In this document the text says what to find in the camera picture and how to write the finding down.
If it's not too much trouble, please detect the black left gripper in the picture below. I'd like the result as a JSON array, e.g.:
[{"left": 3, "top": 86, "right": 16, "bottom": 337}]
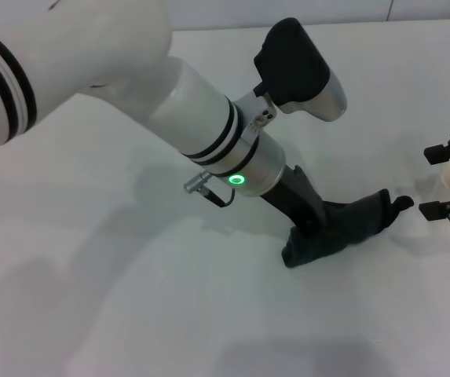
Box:
[{"left": 259, "top": 164, "right": 327, "bottom": 239}]

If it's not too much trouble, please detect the dark blue rag with loop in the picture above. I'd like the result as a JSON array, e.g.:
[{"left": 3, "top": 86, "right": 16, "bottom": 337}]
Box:
[{"left": 280, "top": 188, "right": 415, "bottom": 270}]

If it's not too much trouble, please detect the left arm cable with connector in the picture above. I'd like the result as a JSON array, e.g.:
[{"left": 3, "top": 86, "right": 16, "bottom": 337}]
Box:
[{"left": 183, "top": 170, "right": 236, "bottom": 208}]

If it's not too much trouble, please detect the left wrist camera housing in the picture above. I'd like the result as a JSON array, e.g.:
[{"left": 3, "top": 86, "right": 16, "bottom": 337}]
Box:
[{"left": 253, "top": 17, "right": 348, "bottom": 123}]

